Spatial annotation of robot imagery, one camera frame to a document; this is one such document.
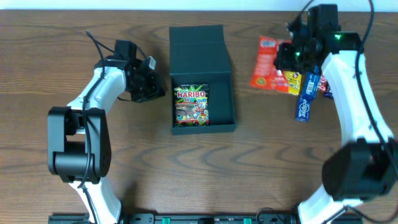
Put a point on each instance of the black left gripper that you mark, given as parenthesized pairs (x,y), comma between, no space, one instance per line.
(149,86)

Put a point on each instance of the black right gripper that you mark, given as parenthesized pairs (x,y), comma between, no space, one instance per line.
(286,57)

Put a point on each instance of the yellow snack bag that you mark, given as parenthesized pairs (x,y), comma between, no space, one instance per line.
(293,82)

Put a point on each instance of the red snack bag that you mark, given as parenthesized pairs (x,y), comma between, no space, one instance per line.
(265,75)

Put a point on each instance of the Haribo candy bag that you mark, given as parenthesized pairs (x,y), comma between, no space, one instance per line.
(191,105)

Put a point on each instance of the dark green box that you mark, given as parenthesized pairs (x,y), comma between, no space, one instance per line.
(198,55)

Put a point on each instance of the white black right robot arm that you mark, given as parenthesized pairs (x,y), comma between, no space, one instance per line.
(366,165)

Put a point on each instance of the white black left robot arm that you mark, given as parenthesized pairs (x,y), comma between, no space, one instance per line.
(78,143)

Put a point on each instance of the blue Eclipse mint pack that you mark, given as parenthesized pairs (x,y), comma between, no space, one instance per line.
(303,109)

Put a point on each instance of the blue wrapped biscuit bar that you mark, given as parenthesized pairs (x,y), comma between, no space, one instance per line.
(310,87)

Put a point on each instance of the red KitKat bar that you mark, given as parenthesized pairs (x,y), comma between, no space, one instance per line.
(322,83)

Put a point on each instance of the purple Dairy Milk bar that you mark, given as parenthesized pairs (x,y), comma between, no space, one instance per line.
(328,92)

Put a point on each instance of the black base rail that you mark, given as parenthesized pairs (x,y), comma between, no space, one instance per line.
(148,218)

